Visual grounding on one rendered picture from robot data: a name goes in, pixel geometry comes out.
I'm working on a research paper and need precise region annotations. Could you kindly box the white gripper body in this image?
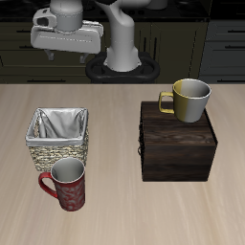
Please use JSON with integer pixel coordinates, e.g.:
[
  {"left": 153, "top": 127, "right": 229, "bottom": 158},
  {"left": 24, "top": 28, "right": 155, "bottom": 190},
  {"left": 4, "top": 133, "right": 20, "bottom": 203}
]
[{"left": 30, "top": 19, "right": 105, "bottom": 56}]

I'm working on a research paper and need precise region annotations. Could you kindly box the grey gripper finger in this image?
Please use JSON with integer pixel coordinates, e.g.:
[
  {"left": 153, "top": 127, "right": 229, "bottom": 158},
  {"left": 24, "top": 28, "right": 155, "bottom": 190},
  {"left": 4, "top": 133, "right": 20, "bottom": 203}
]
[
  {"left": 78, "top": 53, "right": 90, "bottom": 64},
  {"left": 44, "top": 49, "right": 56, "bottom": 61}
]

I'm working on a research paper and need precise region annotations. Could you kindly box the woven basket with white liner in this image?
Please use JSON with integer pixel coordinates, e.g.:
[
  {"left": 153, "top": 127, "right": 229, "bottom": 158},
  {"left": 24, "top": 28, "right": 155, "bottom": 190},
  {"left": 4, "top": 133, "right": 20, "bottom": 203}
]
[{"left": 25, "top": 106, "right": 90, "bottom": 172}]

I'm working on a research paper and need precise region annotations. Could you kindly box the yellow and white mug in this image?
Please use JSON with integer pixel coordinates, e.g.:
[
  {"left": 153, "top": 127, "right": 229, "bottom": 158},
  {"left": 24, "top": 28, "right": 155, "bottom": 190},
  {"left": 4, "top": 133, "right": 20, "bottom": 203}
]
[{"left": 158, "top": 78, "right": 212, "bottom": 123}]

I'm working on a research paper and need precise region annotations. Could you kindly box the red patterned mug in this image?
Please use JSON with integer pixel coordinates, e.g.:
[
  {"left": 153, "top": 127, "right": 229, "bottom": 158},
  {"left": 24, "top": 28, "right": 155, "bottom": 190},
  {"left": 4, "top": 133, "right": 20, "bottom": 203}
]
[{"left": 38, "top": 157, "right": 86, "bottom": 212}]

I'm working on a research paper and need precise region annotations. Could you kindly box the dark wooden cabinet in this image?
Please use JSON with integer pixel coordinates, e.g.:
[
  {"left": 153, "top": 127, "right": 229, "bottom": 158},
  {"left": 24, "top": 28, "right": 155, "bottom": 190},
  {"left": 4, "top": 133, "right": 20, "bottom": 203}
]
[{"left": 137, "top": 100, "right": 219, "bottom": 183}]

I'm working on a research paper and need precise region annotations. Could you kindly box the flat black base plate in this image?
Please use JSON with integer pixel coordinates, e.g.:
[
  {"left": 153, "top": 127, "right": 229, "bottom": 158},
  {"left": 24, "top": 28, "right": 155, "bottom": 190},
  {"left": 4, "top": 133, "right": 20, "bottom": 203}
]
[{"left": 84, "top": 51, "right": 161, "bottom": 84}]

